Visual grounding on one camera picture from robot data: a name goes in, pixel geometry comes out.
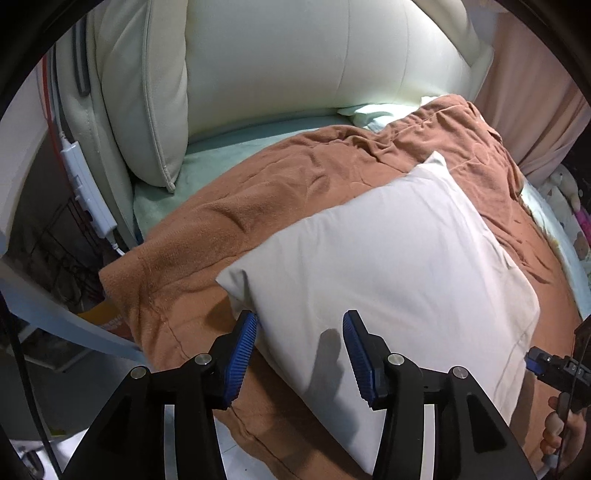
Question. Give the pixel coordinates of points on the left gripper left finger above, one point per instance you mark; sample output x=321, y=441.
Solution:
x=160, y=425

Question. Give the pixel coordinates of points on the plush toy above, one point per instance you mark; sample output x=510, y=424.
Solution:
x=564, y=181

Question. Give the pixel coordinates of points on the bear print pillow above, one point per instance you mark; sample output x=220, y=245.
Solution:
x=552, y=213

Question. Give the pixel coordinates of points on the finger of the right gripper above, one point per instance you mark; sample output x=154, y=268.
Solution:
x=537, y=361

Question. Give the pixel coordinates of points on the cream padded headboard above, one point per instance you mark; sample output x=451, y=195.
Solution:
x=139, y=81

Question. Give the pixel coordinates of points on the light green bed sheet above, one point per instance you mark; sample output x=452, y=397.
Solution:
x=208, y=159

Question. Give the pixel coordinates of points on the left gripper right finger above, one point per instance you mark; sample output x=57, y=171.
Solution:
x=472, y=440

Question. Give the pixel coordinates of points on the person right hand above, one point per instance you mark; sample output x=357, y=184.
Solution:
x=564, y=438

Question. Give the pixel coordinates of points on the beige large garment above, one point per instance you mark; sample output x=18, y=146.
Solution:
x=417, y=261

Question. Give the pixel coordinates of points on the pink curtain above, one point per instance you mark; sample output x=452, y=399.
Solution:
x=531, y=101

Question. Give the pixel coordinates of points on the white power strip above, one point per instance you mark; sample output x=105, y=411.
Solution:
x=86, y=191

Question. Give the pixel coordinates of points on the rust brown bed blanket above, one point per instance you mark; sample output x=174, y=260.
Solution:
x=165, y=288

